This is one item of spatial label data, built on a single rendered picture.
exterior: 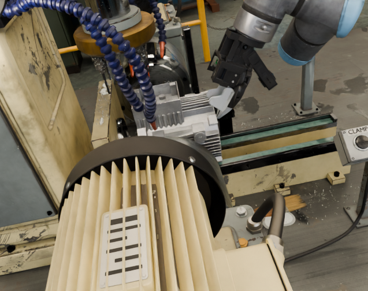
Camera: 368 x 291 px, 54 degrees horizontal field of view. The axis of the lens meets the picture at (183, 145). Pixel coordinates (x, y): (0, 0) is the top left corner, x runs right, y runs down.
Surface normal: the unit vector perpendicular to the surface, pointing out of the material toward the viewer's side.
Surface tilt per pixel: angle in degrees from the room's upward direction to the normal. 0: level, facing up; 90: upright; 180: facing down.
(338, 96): 0
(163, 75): 90
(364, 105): 0
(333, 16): 91
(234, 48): 90
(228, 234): 0
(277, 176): 90
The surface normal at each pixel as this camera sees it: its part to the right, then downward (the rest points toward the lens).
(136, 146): 0.01, -0.81
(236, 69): 0.13, 0.58
